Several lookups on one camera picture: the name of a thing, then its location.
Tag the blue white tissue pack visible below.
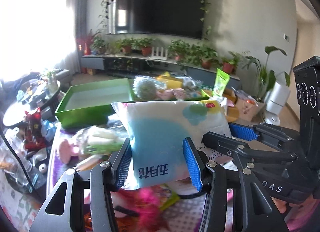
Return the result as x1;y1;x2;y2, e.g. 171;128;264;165
112;100;231;190

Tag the pink feather toy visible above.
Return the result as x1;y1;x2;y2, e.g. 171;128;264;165
114;188;171;231

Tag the green snack bag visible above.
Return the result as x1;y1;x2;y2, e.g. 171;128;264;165
156;184;180;211

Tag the person's right hand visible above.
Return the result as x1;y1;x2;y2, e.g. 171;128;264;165
271;197;292;214

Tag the bagged sponges pack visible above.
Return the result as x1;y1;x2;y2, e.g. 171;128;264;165
72;126;128;155

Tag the white air purifier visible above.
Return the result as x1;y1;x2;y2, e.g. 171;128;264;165
262;82;291;126

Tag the pink plush toy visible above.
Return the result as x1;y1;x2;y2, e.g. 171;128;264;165
58;139;80;164

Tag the green standing pouch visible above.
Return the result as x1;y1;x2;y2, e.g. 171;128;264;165
213;69;230;96

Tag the empty green tray box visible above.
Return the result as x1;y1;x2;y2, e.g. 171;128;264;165
55;79;133;129

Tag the silver scrub ball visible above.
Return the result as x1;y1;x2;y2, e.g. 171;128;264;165
133;76;157;100

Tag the filled green tray box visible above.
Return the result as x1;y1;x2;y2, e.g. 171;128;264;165
132;72;218;101

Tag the red gift bag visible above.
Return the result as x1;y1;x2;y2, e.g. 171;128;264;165
24;108;46;151

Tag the dark oval coffee table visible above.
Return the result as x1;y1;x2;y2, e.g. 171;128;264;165
3;81;61;128

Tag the large wall television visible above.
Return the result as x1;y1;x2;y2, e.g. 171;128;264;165
104;0;205;39

